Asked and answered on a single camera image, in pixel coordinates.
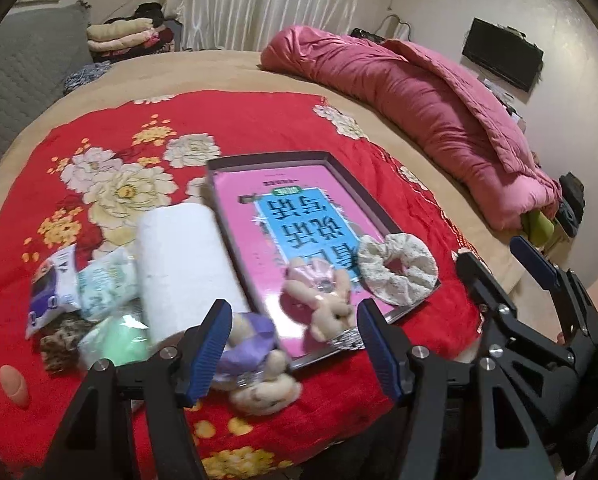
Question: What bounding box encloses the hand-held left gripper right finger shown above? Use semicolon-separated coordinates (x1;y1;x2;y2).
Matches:
356;299;554;480

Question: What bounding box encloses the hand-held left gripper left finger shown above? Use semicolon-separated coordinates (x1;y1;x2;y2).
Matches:
44;299;234;480

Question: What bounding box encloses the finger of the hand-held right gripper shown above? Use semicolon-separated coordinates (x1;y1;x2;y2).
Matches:
456;250;588;472
510;234;598;363

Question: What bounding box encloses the purple plush bunny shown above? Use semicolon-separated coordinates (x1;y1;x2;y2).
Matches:
214;311;304;417

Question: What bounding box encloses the mint green tissue packet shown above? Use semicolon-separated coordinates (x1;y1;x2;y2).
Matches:
78;310;152;368

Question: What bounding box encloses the leopard print scrunchie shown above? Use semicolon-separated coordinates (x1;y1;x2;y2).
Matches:
40;316;92;373

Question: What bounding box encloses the purple white packet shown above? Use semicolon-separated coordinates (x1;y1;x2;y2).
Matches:
25;246;82;340

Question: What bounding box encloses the brown tray with pink print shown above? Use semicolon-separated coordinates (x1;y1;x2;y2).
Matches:
206;151;442;372

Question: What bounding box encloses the green pillow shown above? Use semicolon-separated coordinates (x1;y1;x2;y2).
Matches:
521;209;557;248

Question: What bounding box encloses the pink plush bunny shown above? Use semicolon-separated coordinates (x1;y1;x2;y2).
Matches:
284;255;364;351

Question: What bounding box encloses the black bag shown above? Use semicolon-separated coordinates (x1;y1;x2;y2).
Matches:
554;172;587;238

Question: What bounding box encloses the white floral scrunchie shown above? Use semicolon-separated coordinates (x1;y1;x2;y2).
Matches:
357;232;440;307

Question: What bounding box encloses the white paper roll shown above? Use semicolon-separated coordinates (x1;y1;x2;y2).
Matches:
135;202;252;348

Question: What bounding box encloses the teal patterned tissue packet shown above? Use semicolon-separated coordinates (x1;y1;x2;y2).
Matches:
76;247;140;322

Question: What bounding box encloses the white side cabinet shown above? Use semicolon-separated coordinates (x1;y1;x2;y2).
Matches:
481;77;524;126

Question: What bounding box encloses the peach makeup sponge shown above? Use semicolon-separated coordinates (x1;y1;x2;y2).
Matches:
0;365;30;408

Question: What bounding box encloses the black television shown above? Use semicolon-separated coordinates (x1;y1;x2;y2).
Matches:
461;17;544;93

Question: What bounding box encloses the pink quilt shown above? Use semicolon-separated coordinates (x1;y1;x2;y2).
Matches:
260;25;564;232

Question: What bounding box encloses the red floral blanket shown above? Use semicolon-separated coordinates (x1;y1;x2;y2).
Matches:
0;89;484;480

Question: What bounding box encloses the beige bed sheet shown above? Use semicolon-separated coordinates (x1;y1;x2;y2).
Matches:
0;49;598;361

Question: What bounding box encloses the blue white patterned cloth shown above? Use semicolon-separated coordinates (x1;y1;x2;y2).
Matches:
63;62;112;95

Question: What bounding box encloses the pink folded cloth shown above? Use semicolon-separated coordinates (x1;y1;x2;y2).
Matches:
90;32;162;55

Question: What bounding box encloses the grey quilted headboard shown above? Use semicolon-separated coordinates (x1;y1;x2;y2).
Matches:
0;2;94;201

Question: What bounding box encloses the beige folded blanket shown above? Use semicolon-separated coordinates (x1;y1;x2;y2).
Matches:
86;17;154;43

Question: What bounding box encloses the dark clothes pile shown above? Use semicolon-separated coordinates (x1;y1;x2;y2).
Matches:
129;2;180;53

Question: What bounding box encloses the white curtain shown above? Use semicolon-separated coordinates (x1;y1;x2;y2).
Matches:
166;0;364;53

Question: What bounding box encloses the white metal tube frame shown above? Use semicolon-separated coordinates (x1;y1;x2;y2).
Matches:
379;14;412;41

